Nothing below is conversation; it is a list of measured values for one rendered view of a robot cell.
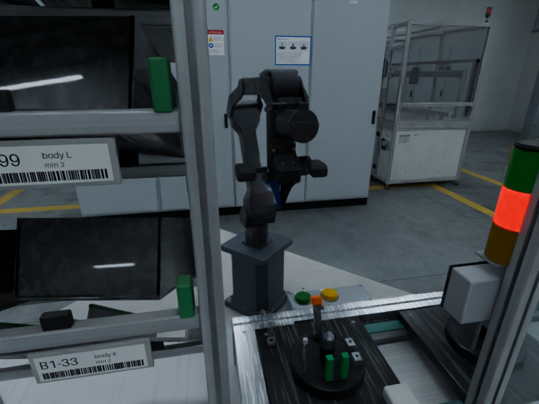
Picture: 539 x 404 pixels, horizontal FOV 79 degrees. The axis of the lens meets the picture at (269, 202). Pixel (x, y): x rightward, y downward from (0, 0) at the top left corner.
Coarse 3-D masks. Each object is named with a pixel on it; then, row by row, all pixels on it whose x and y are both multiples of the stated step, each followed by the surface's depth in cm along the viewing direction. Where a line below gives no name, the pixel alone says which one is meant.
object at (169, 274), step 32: (32, 224) 29; (64, 224) 29; (96, 224) 29; (128, 224) 29; (160, 224) 29; (32, 256) 29; (64, 256) 29; (96, 256) 29; (128, 256) 29; (160, 256) 29; (192, 256) 42; (32, 288) 29; (64, 288) 29; (96, 288) 29; (128, 288) 29; (160, 288) 29
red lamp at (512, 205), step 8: (504, 192) 41; (512, 192) 40; (520, 192) 39; (504, 200) 41; (512, 200) 40; (520, 200) 39; (528, 200) 39; (496, 208) 42; (504, 208) 41; (512, 208) 40; (520, 208) 39; (496, 216) 42; (504, 216) 41; (512, 216) 40; (520, 216) 40; (504, 224) 41; (512, 224) 40; (520, 224) 40
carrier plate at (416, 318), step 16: (400, 320) 76; (416, 320) 74; (432, 320) 74; (416, 336) 70; (432, 336) 70; (432, 352) 66; (448, 352) 66; (448, 368) 62; (464, 368) 62; (464, 384) 59; (464, 400) 57
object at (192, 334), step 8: (88, 312) 42; (96, 312) 43; (104, 312) 45; (112, 312) 47; (120, 312) 50; (128, 312) 53; (200, 328) 48; (136, 336) 56; (144, 336) 60; (152, 336) 64; (192, 336) 43; (200, 336) 48
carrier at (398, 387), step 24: (264, 336) 70; (288, 336) 70; (312, 336) 67; (336, 336) 67; (360, 336) 70; (264, 360) 64; (288, 360) 64; (312, 360) 61; (336, 360) 61; (360, 360) 60; (384, 360) 64; (288, 384) 59; (312, 384) 57; (336, 384) 57; (360, 384) 58; (384, 384) 59
